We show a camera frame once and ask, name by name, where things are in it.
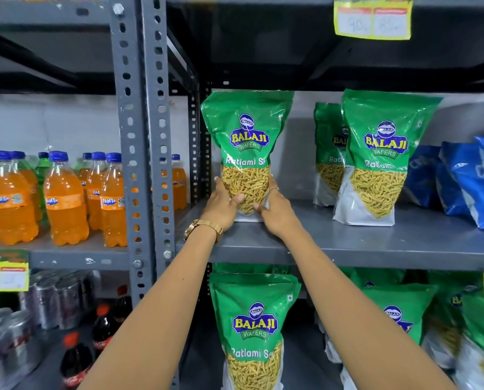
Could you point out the person's right thumb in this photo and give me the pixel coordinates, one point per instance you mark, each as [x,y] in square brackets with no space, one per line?
[260,209]

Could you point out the person's left hand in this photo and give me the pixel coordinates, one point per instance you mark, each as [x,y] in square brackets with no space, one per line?
[219,209]

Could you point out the grey metal shelving rack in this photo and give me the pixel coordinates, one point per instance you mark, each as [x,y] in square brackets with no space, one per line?
[388,244]
[125,117]

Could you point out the row of green snack packets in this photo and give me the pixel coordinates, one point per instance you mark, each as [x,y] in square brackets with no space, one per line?
[254,320]

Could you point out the person's right hand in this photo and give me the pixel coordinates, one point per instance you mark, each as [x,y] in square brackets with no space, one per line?
[277,217]

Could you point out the group of silver drink cans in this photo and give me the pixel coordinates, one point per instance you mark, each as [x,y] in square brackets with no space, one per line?
[18,324]

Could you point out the person's left forearm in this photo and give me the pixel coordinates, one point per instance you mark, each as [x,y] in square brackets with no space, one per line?
[156,320]

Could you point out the dark cola bottle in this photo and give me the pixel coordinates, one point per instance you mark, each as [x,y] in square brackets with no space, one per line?
[123,304]
[103,326]
[76,361]

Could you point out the person's right forearm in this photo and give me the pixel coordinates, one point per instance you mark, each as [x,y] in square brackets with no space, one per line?
[347,312]

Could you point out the person's left thumb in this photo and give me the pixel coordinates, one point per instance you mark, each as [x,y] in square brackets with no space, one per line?
[235,200]

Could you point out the green soda bottle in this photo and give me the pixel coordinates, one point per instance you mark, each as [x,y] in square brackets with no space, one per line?
[42,168]

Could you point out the green snack pouch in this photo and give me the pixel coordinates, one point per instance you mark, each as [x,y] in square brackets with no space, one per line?
[246,133]
[382,158]
[327,158]

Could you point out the row of orange soda bottles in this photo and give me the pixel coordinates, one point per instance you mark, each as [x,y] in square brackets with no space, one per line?
[65,203]

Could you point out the gold wristwatch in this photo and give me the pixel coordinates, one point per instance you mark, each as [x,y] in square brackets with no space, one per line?
[208,226]

